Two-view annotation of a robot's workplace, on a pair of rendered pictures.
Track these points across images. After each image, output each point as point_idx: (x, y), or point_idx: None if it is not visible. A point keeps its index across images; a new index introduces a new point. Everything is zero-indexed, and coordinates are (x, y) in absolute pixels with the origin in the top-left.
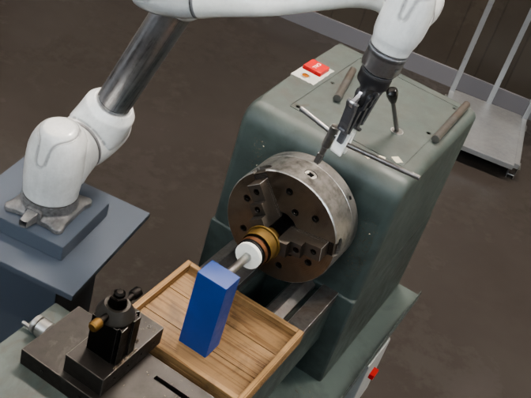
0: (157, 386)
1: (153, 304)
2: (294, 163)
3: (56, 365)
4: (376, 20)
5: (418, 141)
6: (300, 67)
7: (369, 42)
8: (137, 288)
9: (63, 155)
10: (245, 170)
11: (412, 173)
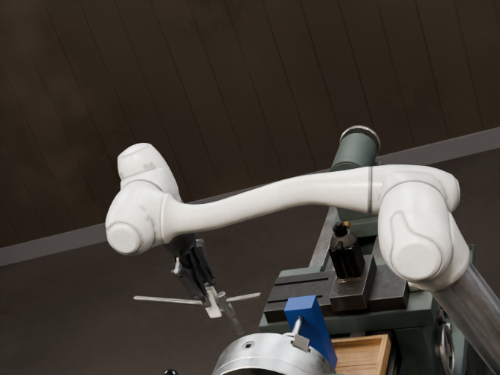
0: (317, 293)
1: (374, 368)
2: (268, 348)
3: (382, 267)
4: (175, 180)
5: None
6: None
7: (182, 201)
8: (338, 246)
9: None
10: None
11: (142, 296)
